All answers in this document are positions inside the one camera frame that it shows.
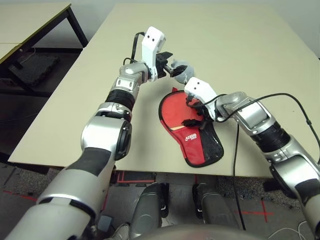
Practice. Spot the black foam mat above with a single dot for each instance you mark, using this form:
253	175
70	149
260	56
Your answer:
35	68

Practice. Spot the red black paddle case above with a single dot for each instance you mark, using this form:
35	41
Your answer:
195	150

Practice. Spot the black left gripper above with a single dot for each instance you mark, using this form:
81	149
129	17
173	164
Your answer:
162	67

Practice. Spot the grey robot torso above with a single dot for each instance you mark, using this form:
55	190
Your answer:
190	232

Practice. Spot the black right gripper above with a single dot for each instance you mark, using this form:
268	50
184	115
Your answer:
205	116

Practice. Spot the grey robot leg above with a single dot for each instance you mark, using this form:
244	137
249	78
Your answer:
215	207
147	207

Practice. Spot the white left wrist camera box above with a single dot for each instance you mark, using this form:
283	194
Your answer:
150	47

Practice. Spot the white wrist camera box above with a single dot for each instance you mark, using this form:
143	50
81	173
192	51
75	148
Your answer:
200	88
150	47

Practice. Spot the grey right robot leg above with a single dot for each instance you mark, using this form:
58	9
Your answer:
215	207

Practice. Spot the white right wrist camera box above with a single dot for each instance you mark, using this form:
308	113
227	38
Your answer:
200	88

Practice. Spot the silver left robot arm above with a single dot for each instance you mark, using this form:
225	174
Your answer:
105	130

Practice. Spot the grey white sneaker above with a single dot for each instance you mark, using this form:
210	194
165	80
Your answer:
120	232

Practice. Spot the grey left robot leg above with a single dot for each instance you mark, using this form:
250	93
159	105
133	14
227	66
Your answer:
147	207

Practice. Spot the grey floor pedal box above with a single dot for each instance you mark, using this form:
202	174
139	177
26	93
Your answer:
105	223

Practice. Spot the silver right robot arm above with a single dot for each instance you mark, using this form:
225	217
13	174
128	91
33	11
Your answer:
255	112

